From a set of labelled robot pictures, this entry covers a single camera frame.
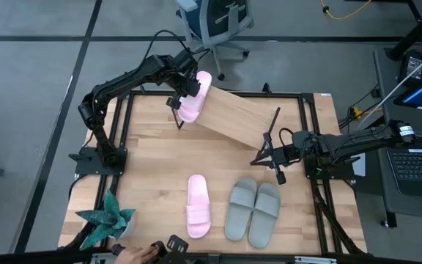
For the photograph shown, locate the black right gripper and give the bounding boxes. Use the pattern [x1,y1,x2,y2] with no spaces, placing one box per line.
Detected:
[250,131,302,186]

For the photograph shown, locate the pink slide sandal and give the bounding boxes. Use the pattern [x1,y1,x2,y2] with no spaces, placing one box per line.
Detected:
[177,70,213,124]
[185,174,212,239]

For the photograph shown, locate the grey slide sandal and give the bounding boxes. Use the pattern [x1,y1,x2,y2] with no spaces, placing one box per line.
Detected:
[224,177,258,242]
[248,182,282,251]

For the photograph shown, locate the grey office chair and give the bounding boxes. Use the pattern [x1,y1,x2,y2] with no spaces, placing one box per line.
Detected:
[175,0,255,81]

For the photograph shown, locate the laptop computer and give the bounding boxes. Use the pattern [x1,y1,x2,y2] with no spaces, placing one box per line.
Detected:
[374,47,422,223]

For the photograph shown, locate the black laptop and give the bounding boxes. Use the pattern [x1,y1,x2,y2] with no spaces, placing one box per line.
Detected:
[386,147,422,202]

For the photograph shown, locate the green potted plant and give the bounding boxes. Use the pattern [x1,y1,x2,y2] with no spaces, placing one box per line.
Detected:
[75,189,137,251]

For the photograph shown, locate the person's hand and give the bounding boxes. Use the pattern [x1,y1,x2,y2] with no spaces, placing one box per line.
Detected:
[114,245,160,264]

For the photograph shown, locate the person's black wrist band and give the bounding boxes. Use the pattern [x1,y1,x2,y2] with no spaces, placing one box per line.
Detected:
[110,243,126,257]

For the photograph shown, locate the black power adapter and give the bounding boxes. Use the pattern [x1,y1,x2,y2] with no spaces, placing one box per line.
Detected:
[397,49,422,87]

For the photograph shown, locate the black desk leg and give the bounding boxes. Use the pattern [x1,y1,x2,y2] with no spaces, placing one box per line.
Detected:
[385,0,422,62]

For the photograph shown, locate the black metal table frame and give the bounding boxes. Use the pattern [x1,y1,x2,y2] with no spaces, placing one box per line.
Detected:
[59,82,368,257]

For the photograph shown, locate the wooden shelf with black frame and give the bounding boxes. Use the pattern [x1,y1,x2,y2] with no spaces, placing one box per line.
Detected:
[171,78,282,162]

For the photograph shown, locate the black floor cables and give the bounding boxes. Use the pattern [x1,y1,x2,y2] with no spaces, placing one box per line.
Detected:
[338,84,382,130]

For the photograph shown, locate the silver metal bracket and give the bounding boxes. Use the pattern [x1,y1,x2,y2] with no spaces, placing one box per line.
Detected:
[294,255,338,264]

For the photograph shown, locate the black leader arm handle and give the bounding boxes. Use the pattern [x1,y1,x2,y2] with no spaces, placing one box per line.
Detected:
[150,234,190,264]

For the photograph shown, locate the white cable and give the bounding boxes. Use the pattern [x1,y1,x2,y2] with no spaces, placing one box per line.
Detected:
[359,44,422,124]

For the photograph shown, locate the yellow cable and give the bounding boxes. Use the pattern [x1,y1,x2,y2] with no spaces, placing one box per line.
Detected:
[319,0,373,21]

